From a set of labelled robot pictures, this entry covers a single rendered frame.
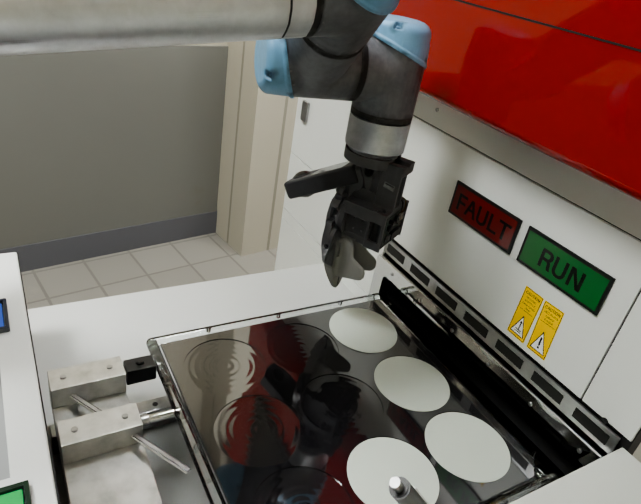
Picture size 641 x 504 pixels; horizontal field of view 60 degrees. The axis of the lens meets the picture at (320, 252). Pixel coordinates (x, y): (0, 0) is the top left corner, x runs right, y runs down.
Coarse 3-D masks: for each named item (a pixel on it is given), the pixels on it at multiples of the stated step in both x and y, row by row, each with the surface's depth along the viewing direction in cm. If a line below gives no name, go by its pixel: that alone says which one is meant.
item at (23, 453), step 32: (0, 256) 71; (0, 288) 66; (0, 352) 57; (32, 352) 58; (0, 384) 54; (32, 384) 54; (0, 416) 51; (32, 416) 51; (0, 448) 48; (32, 448) 48; (0, 480) 45; (32, 480) 46
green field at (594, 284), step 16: (528, 240) 66; (544, 240) 64; (528, 256) 66; (544, 256) 64; (560, 256) 62; (544, 272) 64; (560, 272) 63; (576, 272) 61; (592, 272) 59; (576, 288) 61; (592, 288) 59; (592, 304) 60
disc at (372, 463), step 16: (368, 448) 62; (384, 448) 62; (400, 448) 62; (352, 464) 59; (368, 464) 60; (384, 464) 60; (400, 464) 60; (416, 464) 61; (352, 480) 58; (368, 480) 58; (384, 480) 58; (416, 480) 59; (432, 480) 59; (368, 496) 56; (384, 496) 57; (432, 496) 57
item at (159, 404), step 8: (152, 400) 69; (160, 400) 69; (144, 408) 68; (152, 408) 68; (160, 408) 68; (168, 408) 69; (152, 424) 69; (160, 424) 69; (56, 440) 63; (56, 448) 63
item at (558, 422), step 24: (384, 264) 90; (384, 288) 93; (408, 288) 86; (432, 312) 81; (456, 336) 78; (480, 360) 74; (504, 360) 72; (504, 384) 71; (528, 384) 69; (528, 408) 68; (552, 408) 66; (552, 432) 65; (576, 432) 63; (576, 456) 63; (600, 456) 60
